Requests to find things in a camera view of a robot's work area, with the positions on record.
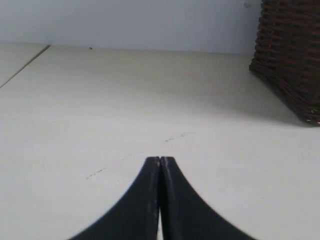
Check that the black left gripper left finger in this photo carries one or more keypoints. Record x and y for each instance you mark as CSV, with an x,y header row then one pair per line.
x,y
136,214

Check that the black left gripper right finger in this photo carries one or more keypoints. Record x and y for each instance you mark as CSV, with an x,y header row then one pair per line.
x,y
185,215

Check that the dark brown wicker basket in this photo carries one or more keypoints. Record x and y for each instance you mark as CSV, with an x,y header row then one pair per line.
x,y
287,54

